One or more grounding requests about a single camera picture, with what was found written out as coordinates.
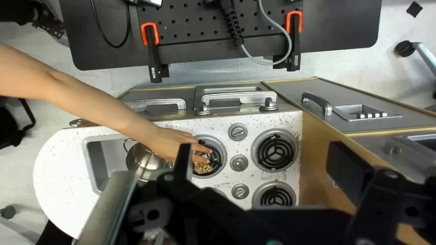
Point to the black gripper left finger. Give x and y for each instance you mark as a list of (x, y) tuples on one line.
[(183, 167)]

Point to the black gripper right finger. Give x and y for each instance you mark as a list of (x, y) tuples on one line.
[(359, 181)]

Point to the person's bare forearm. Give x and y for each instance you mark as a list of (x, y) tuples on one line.
[(69, 92)]

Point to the grey toy kitchen sink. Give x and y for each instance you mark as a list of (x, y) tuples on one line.
[(97, 157)]

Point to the wooden toy play kitchen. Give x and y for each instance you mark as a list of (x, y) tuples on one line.
[(281, 122)]

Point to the person's bare hand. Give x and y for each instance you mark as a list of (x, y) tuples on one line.
[(171, 140)]

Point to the black coil stove burner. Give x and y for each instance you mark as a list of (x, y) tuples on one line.
[(275, 149), (275, 196), (217, 157)]

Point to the grey stove knob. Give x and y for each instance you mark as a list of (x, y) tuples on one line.
[(240, 190), (239, 161), (238, 132)]

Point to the black pegboard table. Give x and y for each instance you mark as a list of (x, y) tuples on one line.
[(195, 27)]

